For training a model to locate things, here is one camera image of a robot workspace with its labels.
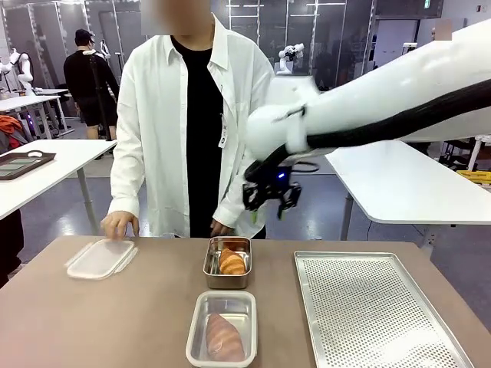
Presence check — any translucent plastic container lid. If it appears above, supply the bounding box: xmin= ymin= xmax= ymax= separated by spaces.
xmin=64 ymin=237 xmax=139 ymax=281
xmin=185 ymin=290 xmax=259 ymax=367

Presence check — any stainless steel container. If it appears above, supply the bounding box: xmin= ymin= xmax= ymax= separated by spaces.
xmin=202 ymin=236 xmax=253 ymax=291
xmin=186 ymin=293 xmax=257 ymax=368

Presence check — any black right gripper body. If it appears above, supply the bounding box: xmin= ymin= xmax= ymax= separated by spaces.
xmin=242 ymin=172 xmax=302 ymax=212

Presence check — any perforated metal baking tray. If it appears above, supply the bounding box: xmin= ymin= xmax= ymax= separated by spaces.
xmin=294 ymin=251 xmax=476 ymax=368

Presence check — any brown serving tray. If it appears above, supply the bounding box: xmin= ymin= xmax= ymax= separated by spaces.
xmin=0 ymin=149 xmax=58 ymax=181

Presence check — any person in black cap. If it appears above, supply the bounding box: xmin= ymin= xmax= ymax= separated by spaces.
xmin=63 ymin=28 xmax=120 ymax=142

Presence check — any white sleeved right forearm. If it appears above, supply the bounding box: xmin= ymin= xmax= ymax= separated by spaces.
xmin=107 ymin=145 xmax=146 ymax=216

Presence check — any small golden croissant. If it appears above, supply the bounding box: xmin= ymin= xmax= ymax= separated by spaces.
xmin=218 ymin=247 xmax=247 ymax=276

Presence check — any white name tag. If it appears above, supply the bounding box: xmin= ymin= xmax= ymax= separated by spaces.
xmin=217 ymin=113 xmax=229 ymax=149

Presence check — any orange jacket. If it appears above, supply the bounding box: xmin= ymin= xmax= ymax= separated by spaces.
xmin=0 ymin=114 xmax=35 ymax=156

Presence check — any black tripod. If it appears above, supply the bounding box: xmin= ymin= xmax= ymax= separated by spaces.
xmin=88 ymin=55 xmax=118 ymax=142

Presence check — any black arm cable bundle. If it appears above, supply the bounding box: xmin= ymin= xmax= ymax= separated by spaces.
xmin=244 ymin=81 xmax=491 ymax=186

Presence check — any person's right hand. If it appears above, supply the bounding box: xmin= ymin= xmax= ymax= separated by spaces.
xmin=100 ymin=209 xmax=140 ymax=241

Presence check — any yellow crate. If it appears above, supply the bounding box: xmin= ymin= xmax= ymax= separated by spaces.
xmin=455 ymin=169 xmax=491 ymax=189

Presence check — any large golden croissant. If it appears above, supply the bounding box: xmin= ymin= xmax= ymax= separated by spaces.
xmin=205 ymin=312 xmax=246 ymax=363

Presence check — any white sleeved left forearm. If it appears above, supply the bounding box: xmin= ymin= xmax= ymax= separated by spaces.
xmin=213 ymin=164 xmax=256 ymax=232

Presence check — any person in white shirt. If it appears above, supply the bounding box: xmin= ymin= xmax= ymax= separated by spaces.
xmin=107 ymin=11 xmax=277 ymax=239

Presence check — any white background workbench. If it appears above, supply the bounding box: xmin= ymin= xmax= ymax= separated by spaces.
xmin=0 ymin=87 xmax=76 ymax=140

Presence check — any white side table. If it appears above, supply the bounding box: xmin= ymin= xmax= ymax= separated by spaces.
xmin=0 ymin=138 xmax=118 ymax=235

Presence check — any person's left hand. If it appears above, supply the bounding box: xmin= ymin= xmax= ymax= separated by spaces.
xmin=209 ymin=219 xmax=236 ymax=237

